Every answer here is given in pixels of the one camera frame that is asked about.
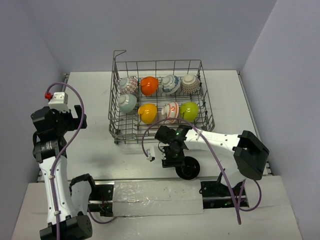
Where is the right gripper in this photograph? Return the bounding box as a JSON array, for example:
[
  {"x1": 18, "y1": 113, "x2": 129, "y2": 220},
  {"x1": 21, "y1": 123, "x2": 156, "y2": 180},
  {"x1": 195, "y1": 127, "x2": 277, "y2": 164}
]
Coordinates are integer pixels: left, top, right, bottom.
[{"x1": 159, "y1": 145, "x2": 186, "y2": 169}]

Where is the black glossy bowl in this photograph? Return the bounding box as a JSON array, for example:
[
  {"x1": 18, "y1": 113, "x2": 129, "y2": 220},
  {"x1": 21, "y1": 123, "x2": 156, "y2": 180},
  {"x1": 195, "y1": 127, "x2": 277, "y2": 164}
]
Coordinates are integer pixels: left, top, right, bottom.
[{"x1": 175, "y1": 156, "x2": 201, "y2": 180}]

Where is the orange white patterned bowl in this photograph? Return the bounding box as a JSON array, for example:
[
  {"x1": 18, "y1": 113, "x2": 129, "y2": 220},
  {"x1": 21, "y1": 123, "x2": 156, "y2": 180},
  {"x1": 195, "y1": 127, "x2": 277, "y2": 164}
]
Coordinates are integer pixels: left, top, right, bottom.
[{"x1": 161, "y1": 101, "x2": 179, "y2": 124}]

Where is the light teal bowl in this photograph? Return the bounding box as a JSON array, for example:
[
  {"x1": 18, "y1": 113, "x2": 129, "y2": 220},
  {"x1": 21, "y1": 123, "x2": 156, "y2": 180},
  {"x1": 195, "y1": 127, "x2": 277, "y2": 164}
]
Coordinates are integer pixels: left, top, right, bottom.
[{"x1": 117, "y1": 93, "x2": 137, "y2": 114}]

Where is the lime green bowl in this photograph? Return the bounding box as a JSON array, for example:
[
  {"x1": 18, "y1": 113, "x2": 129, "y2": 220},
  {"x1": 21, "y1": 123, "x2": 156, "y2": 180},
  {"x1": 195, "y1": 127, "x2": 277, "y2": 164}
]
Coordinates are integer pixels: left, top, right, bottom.
[{"x1": 179, "y1": 101, "x2": 199, "y2": 123}]

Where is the yellow-orange bowl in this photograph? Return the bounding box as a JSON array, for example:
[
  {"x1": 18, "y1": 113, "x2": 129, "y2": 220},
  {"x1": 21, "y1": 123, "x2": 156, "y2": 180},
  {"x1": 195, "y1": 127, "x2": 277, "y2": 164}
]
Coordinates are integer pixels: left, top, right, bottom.
[{"x1": 138, "y1": 103, "x2": 158, "y2": 124}]

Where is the blue triangle pattern bowl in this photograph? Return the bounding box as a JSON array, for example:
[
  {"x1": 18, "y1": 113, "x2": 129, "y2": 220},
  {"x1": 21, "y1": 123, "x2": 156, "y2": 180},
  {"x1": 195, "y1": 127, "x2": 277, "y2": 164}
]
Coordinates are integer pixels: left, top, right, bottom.
[{"x1": 119, "y1": 76, "x2": 138, "y2": 95}]

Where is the grey wire dish rack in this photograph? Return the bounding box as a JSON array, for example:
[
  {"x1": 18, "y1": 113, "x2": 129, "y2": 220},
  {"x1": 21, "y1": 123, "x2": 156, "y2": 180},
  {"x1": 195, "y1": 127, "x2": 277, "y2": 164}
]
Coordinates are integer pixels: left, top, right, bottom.
[{"x1": 108, "y1": 50, "x2": 216, "y2": 144}]

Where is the blue floral bowl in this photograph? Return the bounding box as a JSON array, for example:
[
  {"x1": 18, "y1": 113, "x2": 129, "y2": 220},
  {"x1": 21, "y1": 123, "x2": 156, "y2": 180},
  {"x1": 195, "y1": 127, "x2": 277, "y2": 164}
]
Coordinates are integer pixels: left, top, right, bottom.
[{"x1": 161, "y1": 75, "x2": 181, "y2": 95}]

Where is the grey patterned bowl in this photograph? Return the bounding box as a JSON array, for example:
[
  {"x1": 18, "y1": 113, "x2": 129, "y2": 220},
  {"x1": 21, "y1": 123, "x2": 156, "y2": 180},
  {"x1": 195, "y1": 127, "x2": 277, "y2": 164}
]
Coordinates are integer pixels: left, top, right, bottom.
[{"x1": 181, "y1": 74, "x2": 200, "y2": 94}]

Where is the orange bowl white inside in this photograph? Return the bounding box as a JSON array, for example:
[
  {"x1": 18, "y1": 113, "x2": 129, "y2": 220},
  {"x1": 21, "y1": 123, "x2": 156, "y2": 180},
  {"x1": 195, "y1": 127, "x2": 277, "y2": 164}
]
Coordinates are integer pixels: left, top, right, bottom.
[{"x1": 140, "y1": 76, "x2": 159, "y2": 96}]

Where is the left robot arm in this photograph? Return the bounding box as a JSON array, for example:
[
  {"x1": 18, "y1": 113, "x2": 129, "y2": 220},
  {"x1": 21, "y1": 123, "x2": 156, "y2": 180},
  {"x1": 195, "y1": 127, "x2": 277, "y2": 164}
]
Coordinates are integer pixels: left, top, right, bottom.
[{"x1": 31, "y1": 105, "x2": 98, "y2": 240}]

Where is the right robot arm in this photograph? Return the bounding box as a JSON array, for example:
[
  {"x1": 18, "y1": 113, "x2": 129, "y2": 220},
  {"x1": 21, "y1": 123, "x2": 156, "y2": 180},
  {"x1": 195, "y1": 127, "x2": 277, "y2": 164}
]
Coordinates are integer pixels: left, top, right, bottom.
[{"x1": 155, "y1": 124, "x2": 270, "y2": 196}]

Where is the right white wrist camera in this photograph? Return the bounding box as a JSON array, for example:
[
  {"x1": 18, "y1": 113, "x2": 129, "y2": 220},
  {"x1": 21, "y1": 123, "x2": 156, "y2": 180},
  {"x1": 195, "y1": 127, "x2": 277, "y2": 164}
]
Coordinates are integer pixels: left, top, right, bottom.
[{"x1": 146, "y1": 145, "x2": 166, "y2": 162}]

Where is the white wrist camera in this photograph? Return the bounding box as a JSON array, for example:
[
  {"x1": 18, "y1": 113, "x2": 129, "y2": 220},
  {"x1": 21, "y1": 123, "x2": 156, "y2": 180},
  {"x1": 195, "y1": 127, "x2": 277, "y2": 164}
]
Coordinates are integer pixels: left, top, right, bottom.
[
  {"x1": 146, "y1": 145, "x2": 166, "y2": 162},
  {"x1": 44, "y1": 92, "x2": 69, "y2": 114}
]

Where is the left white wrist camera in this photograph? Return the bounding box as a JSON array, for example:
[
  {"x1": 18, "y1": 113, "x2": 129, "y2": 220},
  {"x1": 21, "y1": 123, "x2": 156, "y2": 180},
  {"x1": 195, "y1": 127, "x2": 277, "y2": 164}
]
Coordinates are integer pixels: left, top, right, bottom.
[{"x1": 44, "y1": 92, "x2": 69, "y2": 114}]

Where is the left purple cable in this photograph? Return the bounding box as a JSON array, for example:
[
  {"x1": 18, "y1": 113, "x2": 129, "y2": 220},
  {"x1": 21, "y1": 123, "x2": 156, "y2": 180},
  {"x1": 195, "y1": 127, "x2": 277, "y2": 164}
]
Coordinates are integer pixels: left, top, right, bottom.
[{"x1": 46, "y1": 82, "x2": 118, "y2": 240}]

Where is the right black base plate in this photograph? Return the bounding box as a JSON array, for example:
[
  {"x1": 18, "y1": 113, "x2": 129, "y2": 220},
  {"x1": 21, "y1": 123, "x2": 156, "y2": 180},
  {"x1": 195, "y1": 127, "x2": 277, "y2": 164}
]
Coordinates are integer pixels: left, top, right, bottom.
[{"x1": 199, "y1": 179, "x2": 235, "y2": 209}]

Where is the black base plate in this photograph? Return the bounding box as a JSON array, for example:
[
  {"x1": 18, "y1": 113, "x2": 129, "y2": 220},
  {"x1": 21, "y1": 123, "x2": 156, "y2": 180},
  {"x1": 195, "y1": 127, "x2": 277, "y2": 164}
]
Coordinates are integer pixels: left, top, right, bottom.
[
  {"x1": 199, "y1": 179, "x2": 235, "y2": 209},
  {"x1": 88, "y1": 183, "x2": 114, "y2": 217}
]

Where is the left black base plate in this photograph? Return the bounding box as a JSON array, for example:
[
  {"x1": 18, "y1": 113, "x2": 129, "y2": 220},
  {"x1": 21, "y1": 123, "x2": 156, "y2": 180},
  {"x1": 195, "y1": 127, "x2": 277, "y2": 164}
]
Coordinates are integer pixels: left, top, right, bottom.
[{"x1": 88, "y1": 183, "x2": 114, "y2": 217}]

